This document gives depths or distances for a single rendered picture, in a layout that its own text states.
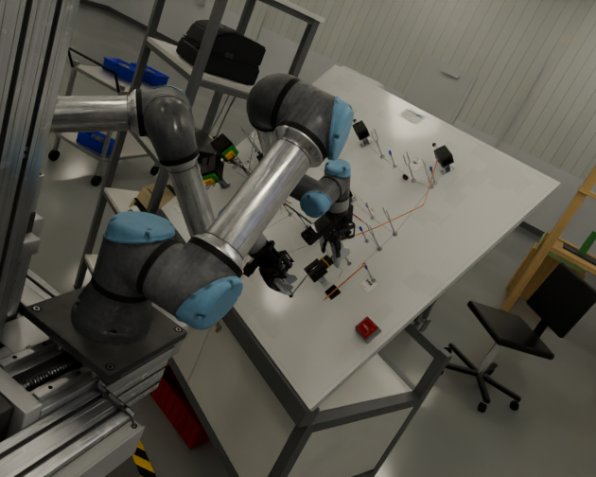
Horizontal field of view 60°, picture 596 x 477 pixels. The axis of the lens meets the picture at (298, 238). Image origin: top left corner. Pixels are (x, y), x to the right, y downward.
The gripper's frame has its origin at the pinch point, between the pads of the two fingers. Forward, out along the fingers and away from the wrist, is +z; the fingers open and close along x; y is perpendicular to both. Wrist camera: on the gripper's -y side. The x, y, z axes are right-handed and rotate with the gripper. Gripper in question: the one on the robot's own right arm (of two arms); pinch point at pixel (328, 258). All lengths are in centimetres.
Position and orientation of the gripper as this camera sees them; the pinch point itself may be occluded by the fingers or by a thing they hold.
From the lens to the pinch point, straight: 168.5
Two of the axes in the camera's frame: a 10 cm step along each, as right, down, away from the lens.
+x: -5.0, -5.6, 6.7
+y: 8.7, -3.3, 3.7
